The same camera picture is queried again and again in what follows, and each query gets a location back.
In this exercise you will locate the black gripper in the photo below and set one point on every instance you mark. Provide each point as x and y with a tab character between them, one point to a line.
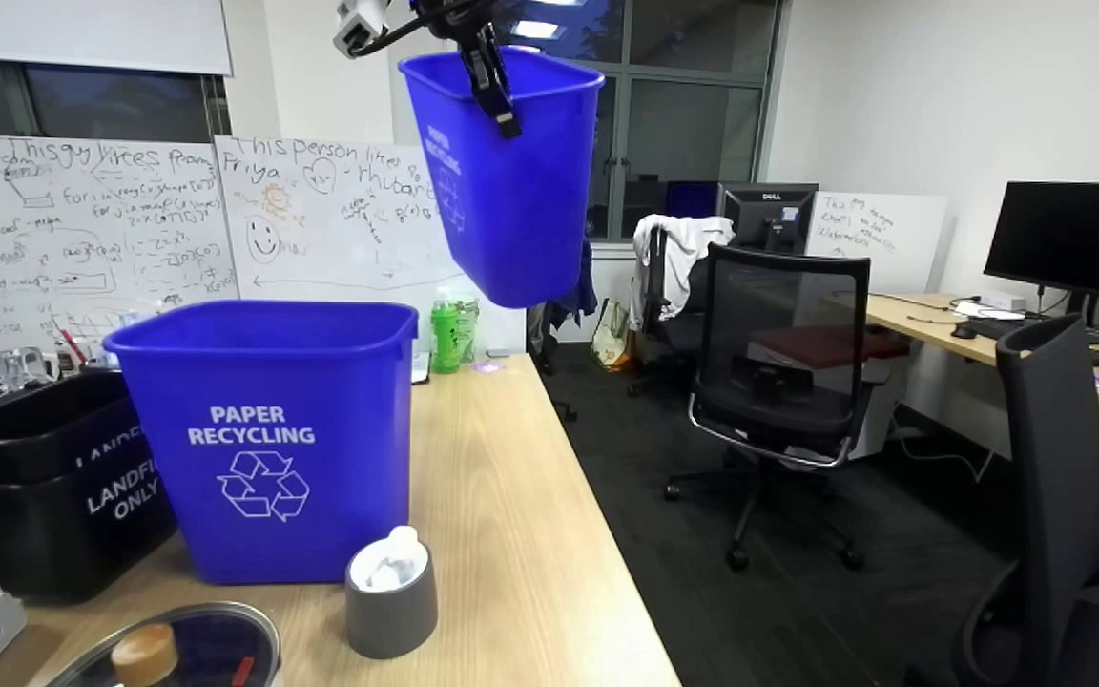
466	24

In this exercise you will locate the blue recycling bin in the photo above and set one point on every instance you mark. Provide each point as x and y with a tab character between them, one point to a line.
512	206
279	430

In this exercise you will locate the black landfill bin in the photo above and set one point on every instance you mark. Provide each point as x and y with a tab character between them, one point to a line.
80	489

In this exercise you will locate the large whiteboard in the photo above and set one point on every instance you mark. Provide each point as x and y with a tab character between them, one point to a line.
347	221

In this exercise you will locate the green soap bottle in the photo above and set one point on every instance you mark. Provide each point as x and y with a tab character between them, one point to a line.
451	331

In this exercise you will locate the black mesh office chair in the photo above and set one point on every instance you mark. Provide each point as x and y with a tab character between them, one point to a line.
779	374

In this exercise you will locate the grey cup with white lid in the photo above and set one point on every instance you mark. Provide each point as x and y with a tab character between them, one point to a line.
390	597

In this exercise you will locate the black monitor right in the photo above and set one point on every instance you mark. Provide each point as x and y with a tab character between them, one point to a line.
1046	235

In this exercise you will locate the white saucepan with glass lid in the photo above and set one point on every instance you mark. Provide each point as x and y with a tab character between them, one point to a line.
184	646

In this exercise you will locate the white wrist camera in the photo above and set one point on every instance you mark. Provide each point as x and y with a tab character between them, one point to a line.
364	27

